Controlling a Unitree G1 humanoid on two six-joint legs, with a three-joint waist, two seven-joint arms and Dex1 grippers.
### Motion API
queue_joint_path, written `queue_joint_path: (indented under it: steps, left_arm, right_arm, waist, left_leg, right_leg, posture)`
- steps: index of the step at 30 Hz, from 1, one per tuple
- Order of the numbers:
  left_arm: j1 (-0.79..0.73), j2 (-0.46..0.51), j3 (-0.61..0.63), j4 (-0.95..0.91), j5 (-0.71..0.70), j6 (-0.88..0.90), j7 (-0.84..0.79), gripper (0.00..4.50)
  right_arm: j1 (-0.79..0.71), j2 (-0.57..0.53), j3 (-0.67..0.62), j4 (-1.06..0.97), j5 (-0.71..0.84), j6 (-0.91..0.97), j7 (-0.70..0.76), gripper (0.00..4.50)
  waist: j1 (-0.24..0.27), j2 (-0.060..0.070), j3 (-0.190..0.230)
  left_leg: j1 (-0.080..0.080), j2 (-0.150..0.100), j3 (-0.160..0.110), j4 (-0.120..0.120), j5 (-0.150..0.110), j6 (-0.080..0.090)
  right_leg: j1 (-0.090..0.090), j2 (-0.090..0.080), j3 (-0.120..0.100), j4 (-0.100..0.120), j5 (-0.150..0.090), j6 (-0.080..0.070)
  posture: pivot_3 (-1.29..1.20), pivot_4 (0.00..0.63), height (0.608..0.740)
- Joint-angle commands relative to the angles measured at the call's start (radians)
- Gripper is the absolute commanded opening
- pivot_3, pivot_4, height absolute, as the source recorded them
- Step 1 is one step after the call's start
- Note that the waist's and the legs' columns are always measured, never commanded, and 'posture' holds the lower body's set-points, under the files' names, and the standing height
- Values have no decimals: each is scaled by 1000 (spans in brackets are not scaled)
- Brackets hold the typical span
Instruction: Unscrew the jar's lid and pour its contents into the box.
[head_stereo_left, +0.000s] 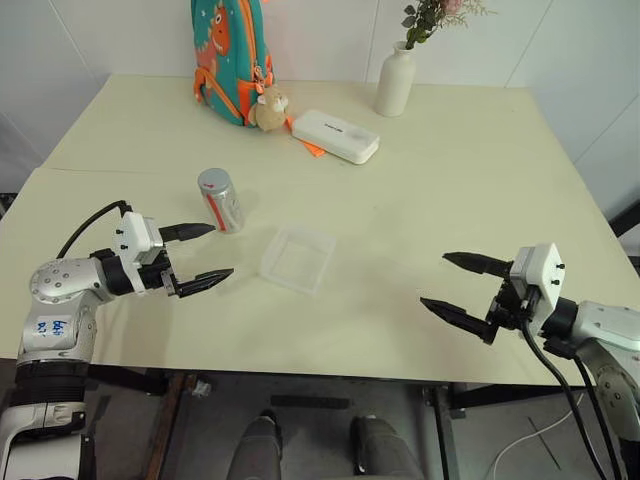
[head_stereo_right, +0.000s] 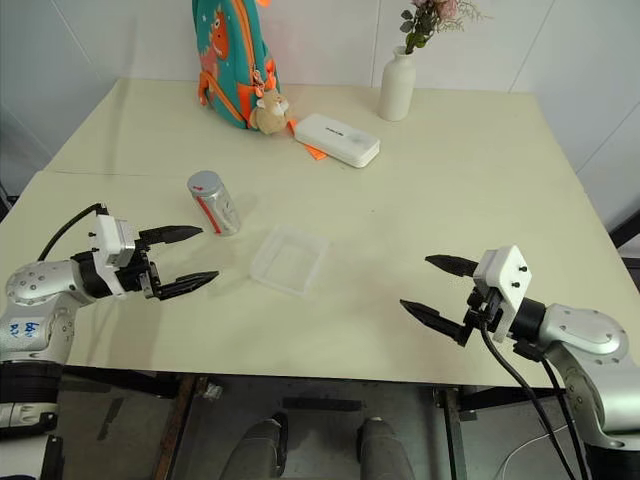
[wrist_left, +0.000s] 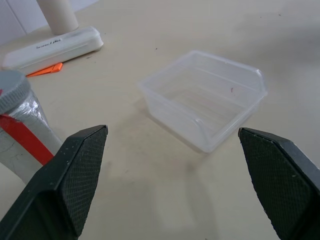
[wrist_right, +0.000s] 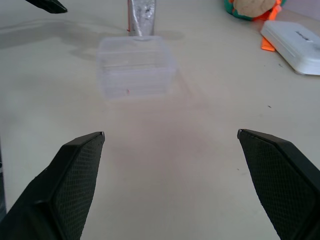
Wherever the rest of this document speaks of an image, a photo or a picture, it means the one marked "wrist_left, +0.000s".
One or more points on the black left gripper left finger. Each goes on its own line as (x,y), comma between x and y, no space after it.
(62,190)

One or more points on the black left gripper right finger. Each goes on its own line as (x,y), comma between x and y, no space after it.
(282,185)

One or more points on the silver bottle with red tape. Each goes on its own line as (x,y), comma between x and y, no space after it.
(22,140)

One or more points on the grey round disc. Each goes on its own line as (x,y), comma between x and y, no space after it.
(11,87)

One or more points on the clear plastic container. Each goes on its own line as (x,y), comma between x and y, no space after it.
(202,100)

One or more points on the orange plastic wedge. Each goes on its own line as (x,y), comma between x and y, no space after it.
(47,70)

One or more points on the white rectangular plastic case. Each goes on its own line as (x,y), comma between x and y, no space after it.
(52,47)

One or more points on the white cylindrical post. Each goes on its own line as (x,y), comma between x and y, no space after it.
(61,15)

